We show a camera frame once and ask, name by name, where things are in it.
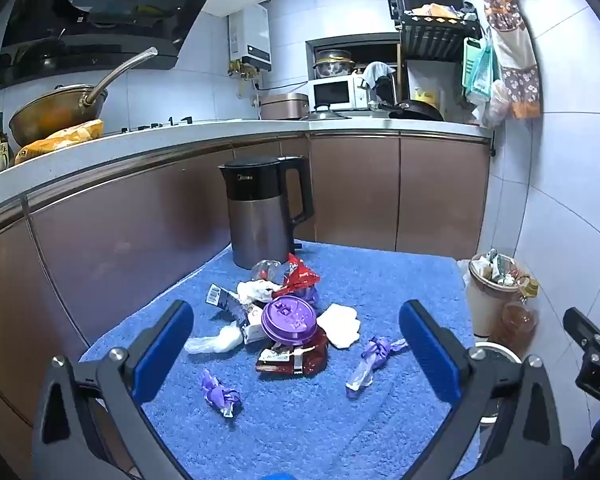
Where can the white tissue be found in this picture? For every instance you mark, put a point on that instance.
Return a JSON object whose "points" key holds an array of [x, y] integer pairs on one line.
{"points": [[255, 291]]}

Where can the brown rice cooker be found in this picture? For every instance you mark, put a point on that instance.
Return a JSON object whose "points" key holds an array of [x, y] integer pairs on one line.
{"points": [[285, 107]]}

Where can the purple candy wrapper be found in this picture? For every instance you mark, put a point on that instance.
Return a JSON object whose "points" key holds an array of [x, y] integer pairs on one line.
{"points": [[217, 392], [377, 352]]}

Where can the black dish rack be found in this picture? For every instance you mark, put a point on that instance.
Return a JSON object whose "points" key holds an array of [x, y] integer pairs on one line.
{"points": [[430, 35]]}

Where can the hanging plastic bags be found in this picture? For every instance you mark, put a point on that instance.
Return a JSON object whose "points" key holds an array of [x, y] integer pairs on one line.
{"points": [[495, 105]]}

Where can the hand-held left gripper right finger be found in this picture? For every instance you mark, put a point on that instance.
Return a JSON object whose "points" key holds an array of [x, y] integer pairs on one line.
{"points": [[427, 350]]}

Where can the floral apron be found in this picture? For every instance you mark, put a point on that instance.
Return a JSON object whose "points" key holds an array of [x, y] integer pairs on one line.
{"points": [[510, 50]]}

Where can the black frying pan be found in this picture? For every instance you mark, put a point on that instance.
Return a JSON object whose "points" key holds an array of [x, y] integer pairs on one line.
{"points": [[417, 110]]}

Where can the black range hood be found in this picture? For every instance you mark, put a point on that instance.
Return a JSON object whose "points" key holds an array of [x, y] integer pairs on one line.
{"points": [[105, 15]]}

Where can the red snack packet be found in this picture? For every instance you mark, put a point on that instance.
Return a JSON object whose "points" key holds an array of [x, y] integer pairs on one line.
{"points": [[300, 277]]}

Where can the stacked metal pots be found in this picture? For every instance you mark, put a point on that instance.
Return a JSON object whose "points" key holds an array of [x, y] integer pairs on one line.
{"points": [[334, 62]]}

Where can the metal wok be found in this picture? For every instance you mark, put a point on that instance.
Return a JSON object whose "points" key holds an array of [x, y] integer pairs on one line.
{"points": [[50, 115]]}

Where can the cooking oil bottle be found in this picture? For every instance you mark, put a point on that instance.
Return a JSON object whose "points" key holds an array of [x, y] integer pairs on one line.
{"points": [[520, 317]]}

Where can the black white packet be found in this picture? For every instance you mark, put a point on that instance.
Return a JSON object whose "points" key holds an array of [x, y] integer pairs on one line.
{"points": [[225, 300]]}

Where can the grey black electric kettle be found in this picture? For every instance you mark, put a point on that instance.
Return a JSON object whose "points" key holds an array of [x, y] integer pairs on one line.
{"points": [[260, 220]]}

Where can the white round waste bin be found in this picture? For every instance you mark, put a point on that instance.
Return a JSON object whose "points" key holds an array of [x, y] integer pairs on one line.
{"points": [[497, 350]]}

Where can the beige waste bin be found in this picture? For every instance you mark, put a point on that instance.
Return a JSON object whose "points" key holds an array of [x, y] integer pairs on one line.
{"points": [[485, 305]]}

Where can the clear plastic cup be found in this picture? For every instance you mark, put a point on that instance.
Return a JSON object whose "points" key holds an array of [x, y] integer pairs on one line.
{"points": [[267, 270]]}

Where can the pile of mixed waste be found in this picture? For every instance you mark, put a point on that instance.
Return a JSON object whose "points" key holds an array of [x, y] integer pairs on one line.
{"points": [[497, 267]]}

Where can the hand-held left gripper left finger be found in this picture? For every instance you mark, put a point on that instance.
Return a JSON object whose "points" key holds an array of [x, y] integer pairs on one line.
{"points": [[162, 350]]}

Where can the yellow plastic bag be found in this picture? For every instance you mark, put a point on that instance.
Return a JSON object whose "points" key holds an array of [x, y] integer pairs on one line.
{"points": [[65, 137]]}

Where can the white water heater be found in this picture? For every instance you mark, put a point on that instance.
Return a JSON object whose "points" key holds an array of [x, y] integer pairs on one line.
{"points": [[252, 35]]}

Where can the grey blue cloth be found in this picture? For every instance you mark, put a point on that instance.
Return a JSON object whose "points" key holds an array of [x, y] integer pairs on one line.
{"points": [[377, 72]]}

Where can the green cutting board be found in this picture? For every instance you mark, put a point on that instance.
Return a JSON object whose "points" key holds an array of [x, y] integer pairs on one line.
{"points": [[477, 70]]}

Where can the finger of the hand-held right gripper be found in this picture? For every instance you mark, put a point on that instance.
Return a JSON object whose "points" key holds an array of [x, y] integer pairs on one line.
{"points": [[582, 330]]}

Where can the small white carton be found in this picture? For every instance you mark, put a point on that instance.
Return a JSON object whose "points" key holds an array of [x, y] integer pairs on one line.
{"points": [[254, 329]]}

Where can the white plastic bag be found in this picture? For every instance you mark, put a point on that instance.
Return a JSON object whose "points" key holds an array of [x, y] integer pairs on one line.
{"points": [[463, 271]]}

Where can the white microwave oven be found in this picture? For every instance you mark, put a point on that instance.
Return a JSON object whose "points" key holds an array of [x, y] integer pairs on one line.
{"points": [[335, 92]]}

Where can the clear plastic wrap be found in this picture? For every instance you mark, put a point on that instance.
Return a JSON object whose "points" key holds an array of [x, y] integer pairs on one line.
{"points": [[220, 340]]}

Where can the glass pot lid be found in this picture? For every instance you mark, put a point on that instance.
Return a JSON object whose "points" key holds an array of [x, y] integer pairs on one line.
{"points": [[325, 112]]}

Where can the blue towel mat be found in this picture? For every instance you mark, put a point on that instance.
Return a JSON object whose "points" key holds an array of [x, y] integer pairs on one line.
{"points": [[300, 430]]}

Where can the purple plastic lid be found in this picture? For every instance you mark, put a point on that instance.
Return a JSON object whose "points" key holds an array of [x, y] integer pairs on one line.
{"points": [[287, 320]]}

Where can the brown kitchen cabinet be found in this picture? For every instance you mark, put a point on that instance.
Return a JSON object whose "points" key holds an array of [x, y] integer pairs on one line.
{"points": [[130, 240]]}

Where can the black gas stove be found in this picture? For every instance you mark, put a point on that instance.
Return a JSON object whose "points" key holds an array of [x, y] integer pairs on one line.
{"points": [[160, 124]]}

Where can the white paper napkin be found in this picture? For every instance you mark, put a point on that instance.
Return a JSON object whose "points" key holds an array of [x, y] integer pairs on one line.
{"points": [[340, 325]]}

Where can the dark red wrapper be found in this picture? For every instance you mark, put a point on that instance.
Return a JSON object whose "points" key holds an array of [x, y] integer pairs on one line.
{"points": [[315, 357]]}

